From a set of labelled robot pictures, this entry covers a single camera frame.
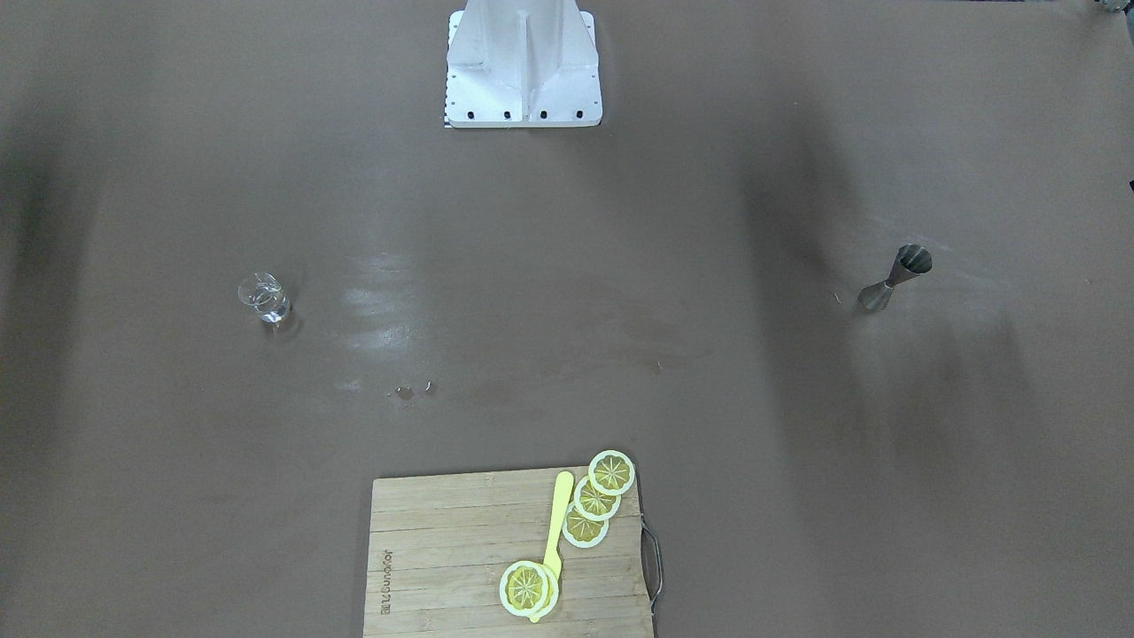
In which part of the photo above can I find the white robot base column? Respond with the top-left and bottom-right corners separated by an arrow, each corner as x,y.
443,1 -> 603,129

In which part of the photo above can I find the clear glass cup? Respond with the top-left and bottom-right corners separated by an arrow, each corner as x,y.
237,271 -> 291,324

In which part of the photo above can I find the yellow lemon slice on stick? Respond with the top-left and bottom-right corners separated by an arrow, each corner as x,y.
498,470 -> 575,623

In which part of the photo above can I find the wooden cutting board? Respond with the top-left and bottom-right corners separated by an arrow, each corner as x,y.
363,468 -> 659,637

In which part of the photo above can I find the metal jigger measuring cup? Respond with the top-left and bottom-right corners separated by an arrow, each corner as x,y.
858,244 -> 933,312

